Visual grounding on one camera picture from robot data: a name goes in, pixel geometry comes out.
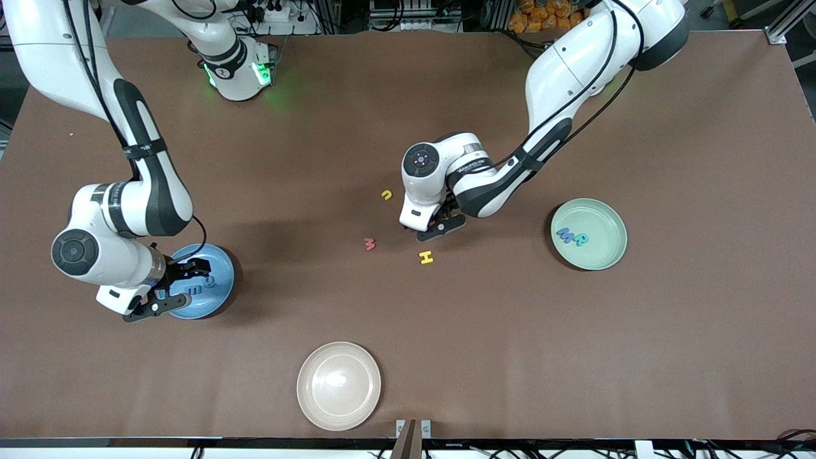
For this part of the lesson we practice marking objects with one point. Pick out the beige round plate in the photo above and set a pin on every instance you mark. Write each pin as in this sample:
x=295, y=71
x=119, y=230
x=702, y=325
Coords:
x=338, y=386

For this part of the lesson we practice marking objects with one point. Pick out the white power strip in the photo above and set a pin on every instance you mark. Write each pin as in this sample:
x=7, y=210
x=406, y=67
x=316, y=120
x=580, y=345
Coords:
x=274, y=11

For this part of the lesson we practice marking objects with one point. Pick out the black equipment rack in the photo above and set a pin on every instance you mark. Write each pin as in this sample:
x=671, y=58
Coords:
x=414, y=16

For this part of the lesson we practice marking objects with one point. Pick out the yellow foam letter H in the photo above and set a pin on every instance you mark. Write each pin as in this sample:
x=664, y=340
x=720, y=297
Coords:
x=426, y=257

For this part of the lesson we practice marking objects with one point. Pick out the teal foam letter R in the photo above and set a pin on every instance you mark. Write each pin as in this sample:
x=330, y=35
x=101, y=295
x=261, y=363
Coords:
x=579, y=240

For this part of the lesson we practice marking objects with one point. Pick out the blue round plate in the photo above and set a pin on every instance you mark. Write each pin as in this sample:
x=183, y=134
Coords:
x=220, y=296

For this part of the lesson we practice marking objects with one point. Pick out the aluminium frame profile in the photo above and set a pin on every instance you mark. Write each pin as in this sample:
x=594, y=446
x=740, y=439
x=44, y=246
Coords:
x=776, y=35

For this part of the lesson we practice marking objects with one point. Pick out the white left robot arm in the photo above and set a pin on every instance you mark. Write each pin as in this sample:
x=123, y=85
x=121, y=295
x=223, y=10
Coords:
x=574, y=64

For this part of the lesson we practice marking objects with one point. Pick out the blue foam capital M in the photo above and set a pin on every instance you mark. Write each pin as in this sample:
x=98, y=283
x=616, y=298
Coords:
x=565, y=235

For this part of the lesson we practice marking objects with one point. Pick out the green round plate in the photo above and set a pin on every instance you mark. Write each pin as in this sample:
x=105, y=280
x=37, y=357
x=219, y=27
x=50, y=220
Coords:
x=602, y=255

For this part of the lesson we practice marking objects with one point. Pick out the metal table edge bracket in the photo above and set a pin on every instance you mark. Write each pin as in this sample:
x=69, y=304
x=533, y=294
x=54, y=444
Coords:
x=426, y=428

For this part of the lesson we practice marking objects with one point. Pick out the orange snack bag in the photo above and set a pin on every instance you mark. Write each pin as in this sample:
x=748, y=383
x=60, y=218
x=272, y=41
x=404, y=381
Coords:
x=529, y=19

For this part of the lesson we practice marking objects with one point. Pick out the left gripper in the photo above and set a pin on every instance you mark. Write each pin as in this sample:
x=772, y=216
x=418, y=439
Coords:
x=442, y=216

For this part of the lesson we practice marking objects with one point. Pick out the blue foam lowercase m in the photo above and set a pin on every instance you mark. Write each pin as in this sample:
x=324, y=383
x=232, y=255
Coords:
x=193, y=289

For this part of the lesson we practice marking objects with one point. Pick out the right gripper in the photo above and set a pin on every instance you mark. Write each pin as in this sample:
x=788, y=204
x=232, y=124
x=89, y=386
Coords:
x=173, y=269

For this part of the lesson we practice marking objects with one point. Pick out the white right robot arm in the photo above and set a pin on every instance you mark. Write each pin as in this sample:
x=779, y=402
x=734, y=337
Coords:
x=44, y=38

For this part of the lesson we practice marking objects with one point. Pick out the red foam letter w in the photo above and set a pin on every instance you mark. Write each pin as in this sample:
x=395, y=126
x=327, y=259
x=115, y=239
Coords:
x=370, y=244

